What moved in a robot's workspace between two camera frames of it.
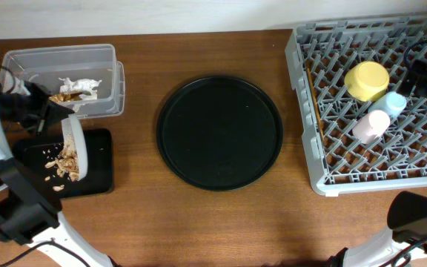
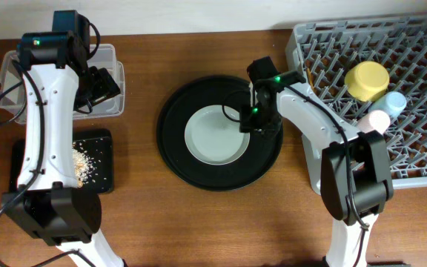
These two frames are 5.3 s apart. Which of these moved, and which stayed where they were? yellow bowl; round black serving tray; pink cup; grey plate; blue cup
Moved: grey plate
Stayed: blue cup; pink cup; yellow bowl; round black serving tray
